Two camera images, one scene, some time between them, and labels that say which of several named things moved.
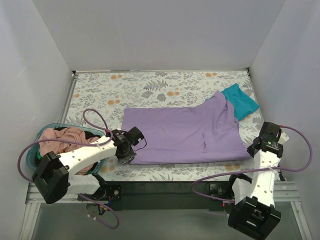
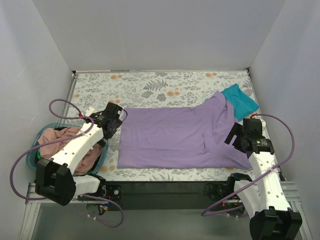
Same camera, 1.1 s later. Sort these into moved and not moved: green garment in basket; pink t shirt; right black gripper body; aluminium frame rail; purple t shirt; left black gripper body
Moved: right black gripper body; left black gripper body
Not moved: aluminium frame rail; green garment in basket; purple t shirt; pink t shirt
